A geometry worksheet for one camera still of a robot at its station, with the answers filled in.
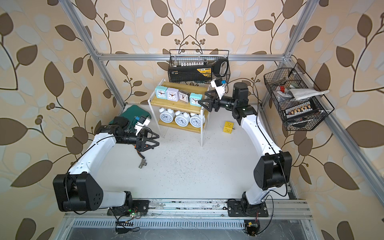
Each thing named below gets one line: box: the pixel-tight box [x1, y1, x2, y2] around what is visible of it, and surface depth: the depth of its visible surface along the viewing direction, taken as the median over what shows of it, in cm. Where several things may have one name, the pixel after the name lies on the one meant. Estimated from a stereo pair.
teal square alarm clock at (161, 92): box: [155, 85, 168, 100], surface depth 77 cm
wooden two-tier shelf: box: [147, 78, 213, 147], surface depth 80 cm
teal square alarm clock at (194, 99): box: [189, 92, 203, 107], surface depth 74 cm
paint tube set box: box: [283, 99, 319, 120], surface depth 68 cm
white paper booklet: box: [286, 88, 330, 100], surface depth 63 cm
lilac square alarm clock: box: [166, 87, 179, 102], surface depth 77 cm
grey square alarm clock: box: [178, 89, 190, 104], surface depth 75 cm
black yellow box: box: [168, 64, 213, 83], surface depth 85 cm
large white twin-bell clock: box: [189, 112, 201, 128], surface depth 86 cm
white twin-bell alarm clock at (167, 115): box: [159, 107, 175, 123], surface depth 86 cm
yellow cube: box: [223, 121, 234, 134], surface depth 104 cm
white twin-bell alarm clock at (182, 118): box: [175, 110, 190, 127], surface depth 85 cm
